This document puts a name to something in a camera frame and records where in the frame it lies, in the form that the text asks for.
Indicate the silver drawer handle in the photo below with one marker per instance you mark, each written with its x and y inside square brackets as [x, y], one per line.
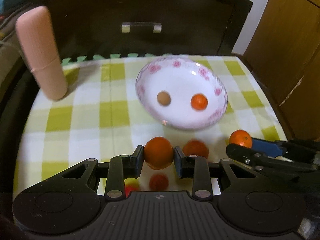
[127, 27]

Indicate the small orange tangerine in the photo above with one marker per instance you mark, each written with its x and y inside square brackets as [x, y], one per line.
[199, 102]

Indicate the green white checkered tablecloth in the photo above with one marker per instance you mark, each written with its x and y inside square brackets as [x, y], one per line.
[101, 117]

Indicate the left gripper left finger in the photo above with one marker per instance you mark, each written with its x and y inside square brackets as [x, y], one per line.
[120, 168]

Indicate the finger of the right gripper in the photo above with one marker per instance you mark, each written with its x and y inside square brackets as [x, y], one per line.
[282, 148]
[254, 158]

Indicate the dark wooden cabinet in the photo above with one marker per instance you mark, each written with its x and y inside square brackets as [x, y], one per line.
[194, 27]

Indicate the large red tomato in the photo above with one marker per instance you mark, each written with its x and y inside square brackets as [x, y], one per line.
[196, 147]

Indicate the pink ribbed cylindrical case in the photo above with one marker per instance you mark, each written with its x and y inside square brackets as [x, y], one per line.
[36, 37]

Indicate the white floral porcelain plate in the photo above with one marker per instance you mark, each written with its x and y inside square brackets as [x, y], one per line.
[182, 78]

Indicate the tan longan fruit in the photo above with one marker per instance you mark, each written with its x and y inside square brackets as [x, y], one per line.
[164, 98]

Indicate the grey mattress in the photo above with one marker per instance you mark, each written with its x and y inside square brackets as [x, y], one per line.
[10, 50]

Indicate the stemmed red cherry tomato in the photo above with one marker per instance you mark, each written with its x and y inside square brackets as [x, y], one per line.
[158, 182]

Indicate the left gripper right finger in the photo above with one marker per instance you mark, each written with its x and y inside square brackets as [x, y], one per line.
[195, 168]

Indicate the green foam mat edge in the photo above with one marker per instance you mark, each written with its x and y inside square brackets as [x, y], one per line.
[78, 59]

